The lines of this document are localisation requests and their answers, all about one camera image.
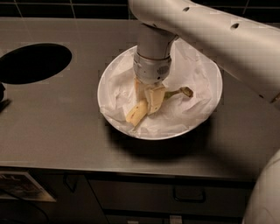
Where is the black round counter hole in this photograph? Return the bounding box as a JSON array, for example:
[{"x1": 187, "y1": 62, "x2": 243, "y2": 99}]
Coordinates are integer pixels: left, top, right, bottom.
[{"x1": 0, "y1": 43, "x2": 72, "y2": 85}]

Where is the grey drawer front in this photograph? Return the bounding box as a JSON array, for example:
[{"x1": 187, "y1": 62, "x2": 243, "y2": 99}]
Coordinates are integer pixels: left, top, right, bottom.
[{"x1": 90, "y1": 180, "x2": 251, "y2": 218}]

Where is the black cabinet door handle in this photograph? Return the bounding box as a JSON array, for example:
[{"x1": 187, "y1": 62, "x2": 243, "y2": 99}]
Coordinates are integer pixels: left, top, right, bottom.
[{"x1": 63, "y1": 173, "x2": 79, "y2": 193}]

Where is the grey cabinet door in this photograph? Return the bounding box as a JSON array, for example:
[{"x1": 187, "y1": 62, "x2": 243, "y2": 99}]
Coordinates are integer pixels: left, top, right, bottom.
[{"x1": 36, "y1": 173, "x2": 108, "y2": 224}]

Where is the white bowl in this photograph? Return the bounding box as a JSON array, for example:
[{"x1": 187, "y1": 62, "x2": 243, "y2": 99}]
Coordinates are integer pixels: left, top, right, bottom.
[{"x1": 96, "y1": 43, "x2": 223, "y2": 141}]

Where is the white crumpled paper liner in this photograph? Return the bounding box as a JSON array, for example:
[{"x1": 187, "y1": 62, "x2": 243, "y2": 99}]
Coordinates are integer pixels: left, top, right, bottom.
[{"x1": 100, "y1": 38, "x2": 218, "y2": 139}]

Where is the black cable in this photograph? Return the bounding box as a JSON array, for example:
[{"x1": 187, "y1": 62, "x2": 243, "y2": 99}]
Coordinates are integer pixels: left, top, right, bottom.
[{"x1": 0, "y1": 187, "x2": 51, "y2": 224}]

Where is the yellow banana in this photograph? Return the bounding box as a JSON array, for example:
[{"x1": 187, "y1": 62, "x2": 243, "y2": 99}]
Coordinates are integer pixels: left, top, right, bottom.
[{"x1": 126, "y1": 87, "x2": 193, "y2": 127}]

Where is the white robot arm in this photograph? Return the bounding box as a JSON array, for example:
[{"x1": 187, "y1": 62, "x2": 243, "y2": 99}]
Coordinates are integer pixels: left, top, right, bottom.
[{"x1": 129, "y1": 0, "x2": 280, "y2": 109}]

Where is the black drawer handle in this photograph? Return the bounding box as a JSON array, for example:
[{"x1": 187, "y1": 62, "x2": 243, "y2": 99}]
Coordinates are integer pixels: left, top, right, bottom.
[{"x1": 172, "y1": 186, "x2": 206, "y2": 203}]

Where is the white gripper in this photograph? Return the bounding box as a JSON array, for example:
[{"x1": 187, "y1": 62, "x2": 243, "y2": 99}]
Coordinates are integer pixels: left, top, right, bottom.
[{"x1": 133, "y1": 53, "x2": 172, "y2": 115}]

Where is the dark object at counter edge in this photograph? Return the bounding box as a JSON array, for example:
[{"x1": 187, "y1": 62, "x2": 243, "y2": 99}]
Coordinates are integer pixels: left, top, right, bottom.
[{"x1": 0, "y1": 82, "x2": 11, "y2": 112}]

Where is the dark printed sign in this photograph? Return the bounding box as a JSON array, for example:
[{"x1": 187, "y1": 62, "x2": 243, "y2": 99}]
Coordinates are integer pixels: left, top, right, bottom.
[{"x1": 0, "y1": 171, "x2": 56, "y2": 202}]

